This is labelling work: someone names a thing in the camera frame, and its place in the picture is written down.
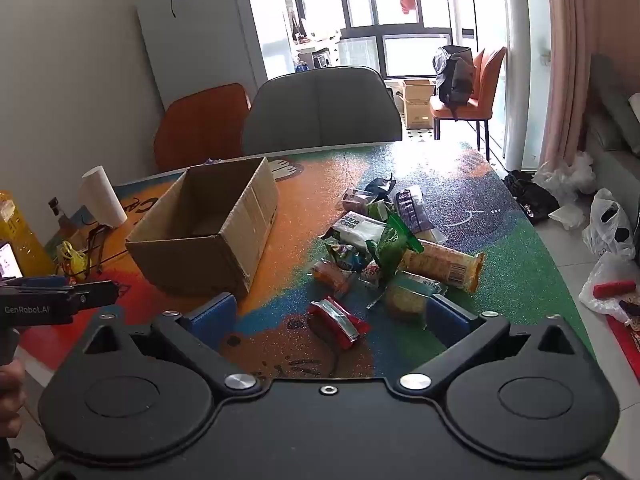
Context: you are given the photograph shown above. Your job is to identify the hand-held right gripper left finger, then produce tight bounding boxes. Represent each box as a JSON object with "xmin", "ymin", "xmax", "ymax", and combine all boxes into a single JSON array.
[{"xmin": 80, "ymin": 292, "xmax": 263, "ymax": 398}]

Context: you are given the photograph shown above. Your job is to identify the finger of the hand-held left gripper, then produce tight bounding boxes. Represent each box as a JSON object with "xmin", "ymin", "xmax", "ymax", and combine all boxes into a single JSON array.
[{"xmin": 67, "ymin": 280, "xmax": 127, "ymax": 310}]

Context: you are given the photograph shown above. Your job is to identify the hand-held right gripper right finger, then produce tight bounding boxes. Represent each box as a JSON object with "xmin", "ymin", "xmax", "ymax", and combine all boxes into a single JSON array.
[{"xmin": 395, "ymin": 292, "xmax": 583, "ymax": 397}]

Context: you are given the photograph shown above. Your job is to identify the red snack packet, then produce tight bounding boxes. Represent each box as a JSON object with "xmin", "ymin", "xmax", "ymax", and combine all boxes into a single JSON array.
[{"xmin": 306, "ymin": 296, "xmax": 373, "ymax": 351}]

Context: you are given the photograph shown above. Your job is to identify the purple snack packet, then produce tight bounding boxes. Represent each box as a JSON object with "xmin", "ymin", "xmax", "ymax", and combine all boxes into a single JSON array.
[{"xmin": 392, "ymin": 185, "xmax": 431, "ymax": 235}]

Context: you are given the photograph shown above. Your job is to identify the white black cake packet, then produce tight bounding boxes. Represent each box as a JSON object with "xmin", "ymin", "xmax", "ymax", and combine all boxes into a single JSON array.
[{"xmin": 331, "ymin": 211, "xmax": 387, "ymax": 250}]

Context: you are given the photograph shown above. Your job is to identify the person's left hand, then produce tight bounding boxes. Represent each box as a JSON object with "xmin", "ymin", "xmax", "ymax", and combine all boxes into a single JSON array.
[{"xmin": 0, "ymin": 359, "xmax": 27, "ymax": 428}]

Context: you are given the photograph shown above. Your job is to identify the small yellow plastic bag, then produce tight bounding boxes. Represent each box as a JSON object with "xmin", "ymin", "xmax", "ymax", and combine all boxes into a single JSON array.
[{"xmin": 56, "ymin": 241, "xmax": 91, "ymax": 281}]

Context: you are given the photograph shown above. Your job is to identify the green yellow cake packet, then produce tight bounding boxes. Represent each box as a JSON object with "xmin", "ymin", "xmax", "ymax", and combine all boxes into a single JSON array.
[{"xmin": 385, "ymin": 271, "xmax": 448, "ymax": 323}]

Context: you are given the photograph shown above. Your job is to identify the phone with lit screen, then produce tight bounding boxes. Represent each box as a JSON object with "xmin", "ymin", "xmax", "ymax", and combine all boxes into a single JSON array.
[{"xmin": 0, "ymin": 241, "xmax": 24, "ymax": 281}]

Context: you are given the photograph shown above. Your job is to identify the yellow biscuit packet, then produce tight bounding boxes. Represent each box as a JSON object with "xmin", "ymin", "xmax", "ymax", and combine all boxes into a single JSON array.
[{"xmin": 400, "ymin": 239, "xmax": 486, "ymax": 294}]

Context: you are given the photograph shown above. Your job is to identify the large green snack bag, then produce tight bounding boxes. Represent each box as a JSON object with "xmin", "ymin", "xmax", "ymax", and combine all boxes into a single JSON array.
[{"xmin": 366, "ymin": 211, "xmax": 425, "ymax": 281}]

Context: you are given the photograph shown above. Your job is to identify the white paper towel roll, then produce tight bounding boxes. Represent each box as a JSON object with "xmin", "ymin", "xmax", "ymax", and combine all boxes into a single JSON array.
[{"xmin": 80, "ymin": 166, "xmax": 129, "ymax": 228}]

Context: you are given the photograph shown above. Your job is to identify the blue green snack packet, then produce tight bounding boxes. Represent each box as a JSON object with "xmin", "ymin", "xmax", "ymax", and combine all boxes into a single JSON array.
[{"xmin": 322, "ymin": 237, "xmax": 370, "ymax": 272}]

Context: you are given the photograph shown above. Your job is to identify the orange snack packet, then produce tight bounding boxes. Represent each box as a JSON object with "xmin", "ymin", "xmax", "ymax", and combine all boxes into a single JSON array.
[{"xmin": 311, "ymin": 258, "xmax": 357, "ymax": 297}]

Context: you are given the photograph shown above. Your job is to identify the small green snack packet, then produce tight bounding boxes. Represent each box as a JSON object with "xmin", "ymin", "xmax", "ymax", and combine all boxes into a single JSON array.
[{"xmin": 367, "ymin": 199, "xmax": 396, "ymax": 222}]

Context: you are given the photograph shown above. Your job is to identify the black bag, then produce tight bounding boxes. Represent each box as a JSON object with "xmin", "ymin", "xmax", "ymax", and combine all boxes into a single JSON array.
[{"xmin": 502, "ymin": 170, "xmax": 560, "ymax": 225}]

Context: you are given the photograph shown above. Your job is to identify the pink mochi packet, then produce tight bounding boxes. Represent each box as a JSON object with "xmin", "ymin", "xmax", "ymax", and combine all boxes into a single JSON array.
[{"xmin": 341, "ymin": 187, "xmax": 375, "ymax": 212}]

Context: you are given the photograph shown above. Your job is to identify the small white plastic bag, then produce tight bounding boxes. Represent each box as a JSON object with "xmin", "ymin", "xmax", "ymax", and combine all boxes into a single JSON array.
[{"xmin": 548, "ymin": 203, "xmax": 586, "ymax": 231}]

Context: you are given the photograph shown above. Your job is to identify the colourful printed table mat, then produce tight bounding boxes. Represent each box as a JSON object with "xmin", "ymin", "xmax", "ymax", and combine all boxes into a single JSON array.
[{"xmin": 17, "ymin": 142, "xmax": 598, "ymax": 378}]

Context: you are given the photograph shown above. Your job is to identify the white plastic bag, red contents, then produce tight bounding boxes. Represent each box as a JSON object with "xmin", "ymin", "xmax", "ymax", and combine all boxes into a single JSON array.
[{"xmin": 579, "ymin": 252, "xmax": 640, "ymax": 326}]

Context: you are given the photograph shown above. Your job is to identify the white plastic bag, dark contents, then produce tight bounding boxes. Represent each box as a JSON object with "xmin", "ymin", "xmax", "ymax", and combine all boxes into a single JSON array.
[{"xmin": 582, "ymin": 188, "xmax": 637, "ymax": 261}]

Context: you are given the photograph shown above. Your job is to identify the red floor mat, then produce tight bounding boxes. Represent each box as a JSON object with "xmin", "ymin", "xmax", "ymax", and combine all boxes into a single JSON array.
[{"xmin": 605, "ymin": 310, "xmax": 640, "ymax": 381}]

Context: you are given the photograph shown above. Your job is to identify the crumpled white plastic bag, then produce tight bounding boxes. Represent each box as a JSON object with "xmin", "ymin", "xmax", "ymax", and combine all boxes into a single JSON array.
[{"xmin": 532, "ymin": 151, "xmax": 598, "ymax": 196}]

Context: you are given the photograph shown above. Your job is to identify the cardboard box with flaps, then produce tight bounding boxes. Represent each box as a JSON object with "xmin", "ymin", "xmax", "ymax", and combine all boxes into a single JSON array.
[{"xmin": 395, "ymin": 79, "xmax": 436, "ymax": 130}]

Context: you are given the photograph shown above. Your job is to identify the grey upholstered chair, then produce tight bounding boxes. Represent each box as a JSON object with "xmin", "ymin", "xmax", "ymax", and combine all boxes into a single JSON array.
[{"xmin": 242, "ymin": 66, "xmax": 404, "ymax": 156}]

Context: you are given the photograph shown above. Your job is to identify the grey black backpack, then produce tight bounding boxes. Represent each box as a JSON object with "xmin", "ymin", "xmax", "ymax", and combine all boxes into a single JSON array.
[{"xmin": 432, "ymin": 45, "xmax": 477, "ymax": 121}]

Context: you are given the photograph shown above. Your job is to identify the orange chair with black legs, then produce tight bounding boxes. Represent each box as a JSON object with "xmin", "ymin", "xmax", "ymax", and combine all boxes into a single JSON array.
[{"xmin": 429, "ymin": 46, "xmax": 508, "ymax": 153}]

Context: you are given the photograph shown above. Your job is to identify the grey sofa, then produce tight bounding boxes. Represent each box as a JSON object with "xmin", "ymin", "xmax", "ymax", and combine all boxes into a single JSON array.
[{"xmin": 582, "ymin": 52, "xmax": 640, "ymax": 241}]

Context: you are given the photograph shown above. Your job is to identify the white refrigerator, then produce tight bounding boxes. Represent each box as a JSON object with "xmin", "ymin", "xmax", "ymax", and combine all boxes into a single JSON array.
[{"xmin": 137, "ymin": 0, "xmax": 268, "ymax": 111}]

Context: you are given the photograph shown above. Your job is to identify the pink curtain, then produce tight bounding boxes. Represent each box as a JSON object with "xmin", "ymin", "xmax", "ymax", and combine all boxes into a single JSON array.
[{"xmin": 537, "ymin": 0, "xmax": 640, "ymax": 171}]

